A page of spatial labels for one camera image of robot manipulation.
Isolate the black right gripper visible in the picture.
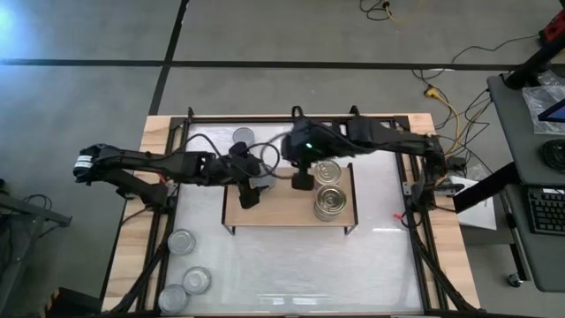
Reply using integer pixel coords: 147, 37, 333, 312
282, 118, 350, 193

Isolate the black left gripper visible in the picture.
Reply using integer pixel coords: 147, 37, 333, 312
200, 141, 262, 210

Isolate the black power adapter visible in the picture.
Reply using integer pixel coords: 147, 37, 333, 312
444, 155, 470, 171

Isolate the white paper sheet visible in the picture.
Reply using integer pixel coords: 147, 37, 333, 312
448, 175, 499, 231

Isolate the black desk bar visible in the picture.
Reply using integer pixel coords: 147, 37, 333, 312
451, 161, 521, 214

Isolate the black box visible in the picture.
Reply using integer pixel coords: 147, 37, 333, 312
43, 286, 103, 318

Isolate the grey desk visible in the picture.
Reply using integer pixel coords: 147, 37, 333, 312
486, 72, 565, 293

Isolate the black tripod stand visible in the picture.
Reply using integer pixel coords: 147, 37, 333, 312
0, 178, 73, 310

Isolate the black keyboard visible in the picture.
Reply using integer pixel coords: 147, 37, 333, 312
526, 186, 565, 236

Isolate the clear plastic bag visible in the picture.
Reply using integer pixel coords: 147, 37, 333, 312
522, 70, 565, 136

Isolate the black stand pole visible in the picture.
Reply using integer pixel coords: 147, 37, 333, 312
504, 37, 565, 90

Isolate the tablet with blue screen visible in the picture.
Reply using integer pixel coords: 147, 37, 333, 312
537, 98, 565, 124

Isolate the red and black tool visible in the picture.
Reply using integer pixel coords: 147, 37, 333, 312
539, 7, 565, 44

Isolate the wooden shelf black metal frame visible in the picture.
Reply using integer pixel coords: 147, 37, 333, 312
222, 161, 359, 237

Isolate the black metal table frame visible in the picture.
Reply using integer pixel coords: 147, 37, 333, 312
99, 115, 483, 318

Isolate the yellow extension cord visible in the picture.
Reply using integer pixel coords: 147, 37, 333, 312
423, 86, 463, 161

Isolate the black cable yellow plug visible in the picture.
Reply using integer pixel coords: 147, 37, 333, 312
358, 0, 397, 22

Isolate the black coiled cable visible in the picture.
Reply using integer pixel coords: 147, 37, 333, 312
539, 138, 565, 174

